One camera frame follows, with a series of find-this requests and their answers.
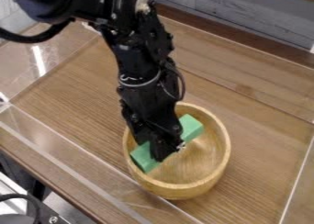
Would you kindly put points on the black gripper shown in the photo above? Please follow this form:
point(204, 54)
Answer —
point(148, 110)

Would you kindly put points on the green rectangular block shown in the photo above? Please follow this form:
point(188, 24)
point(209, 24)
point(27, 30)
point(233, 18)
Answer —
point(141, 154)

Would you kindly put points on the brown wooden bowl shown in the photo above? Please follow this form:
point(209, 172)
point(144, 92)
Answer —
point(190, 172)

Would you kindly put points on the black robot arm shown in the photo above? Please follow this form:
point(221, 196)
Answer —
point(129, 24)

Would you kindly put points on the clear acrylic tray wall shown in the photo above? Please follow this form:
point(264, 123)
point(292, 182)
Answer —
point(91, 185)

